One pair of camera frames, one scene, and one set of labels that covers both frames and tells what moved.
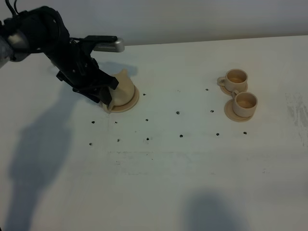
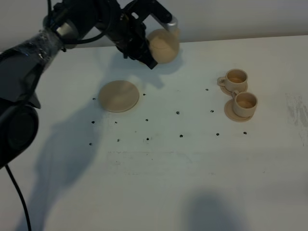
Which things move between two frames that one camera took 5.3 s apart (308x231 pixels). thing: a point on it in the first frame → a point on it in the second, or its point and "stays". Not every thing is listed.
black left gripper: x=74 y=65 → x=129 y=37
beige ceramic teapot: x=123 y=93 → x=164 y=44
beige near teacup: x=245 y=103 stays
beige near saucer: x=228 y=110 stays
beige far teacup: x=235 y=80 stays
